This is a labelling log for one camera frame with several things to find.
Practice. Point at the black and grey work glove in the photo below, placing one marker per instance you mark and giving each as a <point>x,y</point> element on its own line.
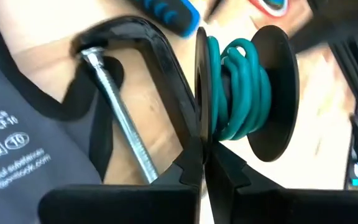
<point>26,140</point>

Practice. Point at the black C-clamp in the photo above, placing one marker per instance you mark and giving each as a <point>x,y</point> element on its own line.
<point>174,81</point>

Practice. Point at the black and blue screwdriver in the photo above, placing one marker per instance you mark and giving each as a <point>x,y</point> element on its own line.
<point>172,12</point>

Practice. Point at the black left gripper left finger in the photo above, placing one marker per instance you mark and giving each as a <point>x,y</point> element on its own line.
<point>120,205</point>

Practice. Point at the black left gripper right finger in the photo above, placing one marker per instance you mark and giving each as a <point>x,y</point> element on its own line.
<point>275,208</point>

